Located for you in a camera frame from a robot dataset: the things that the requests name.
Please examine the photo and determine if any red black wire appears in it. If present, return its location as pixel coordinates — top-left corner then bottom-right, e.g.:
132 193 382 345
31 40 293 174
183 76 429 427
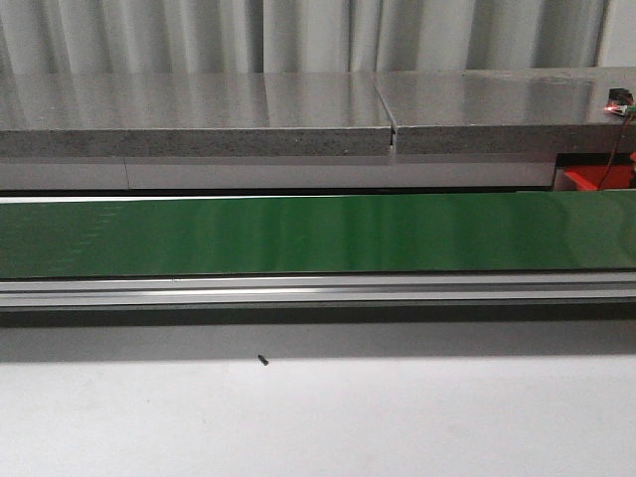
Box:
595 111 636 192

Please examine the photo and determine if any red plastic tray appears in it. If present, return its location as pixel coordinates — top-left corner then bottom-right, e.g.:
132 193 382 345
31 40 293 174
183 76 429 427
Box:
564 165 633 191

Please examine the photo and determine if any small green circuit board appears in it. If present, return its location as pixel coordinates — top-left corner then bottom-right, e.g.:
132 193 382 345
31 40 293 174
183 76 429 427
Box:
604 87 635 117

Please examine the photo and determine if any aluminium conveyor frame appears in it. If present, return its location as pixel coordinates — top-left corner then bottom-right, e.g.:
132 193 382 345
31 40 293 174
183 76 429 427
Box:
1 270 635 328

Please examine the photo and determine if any white curtain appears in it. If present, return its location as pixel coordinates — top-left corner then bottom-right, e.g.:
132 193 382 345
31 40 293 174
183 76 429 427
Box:
1 1 635 74

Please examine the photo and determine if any grey stone counter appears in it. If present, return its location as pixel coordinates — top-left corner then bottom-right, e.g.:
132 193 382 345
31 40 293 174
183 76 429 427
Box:
1 67 635 195

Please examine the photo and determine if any green conveyor belt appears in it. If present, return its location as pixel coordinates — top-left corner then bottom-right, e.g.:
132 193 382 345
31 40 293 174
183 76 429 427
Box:
1 191 635 279

